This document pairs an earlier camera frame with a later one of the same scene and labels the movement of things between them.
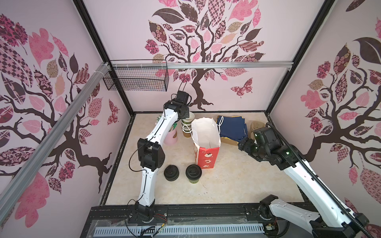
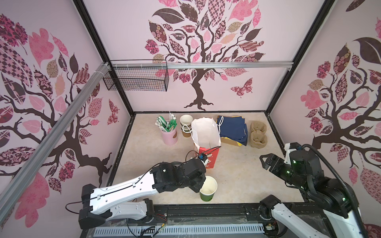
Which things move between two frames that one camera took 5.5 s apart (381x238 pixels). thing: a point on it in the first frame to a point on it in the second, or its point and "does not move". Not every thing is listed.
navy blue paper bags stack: (232, 127) does not move
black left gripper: (185, 115) to (196, 187)
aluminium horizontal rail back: (199, 64) does not move
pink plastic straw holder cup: (171, 138) does not move
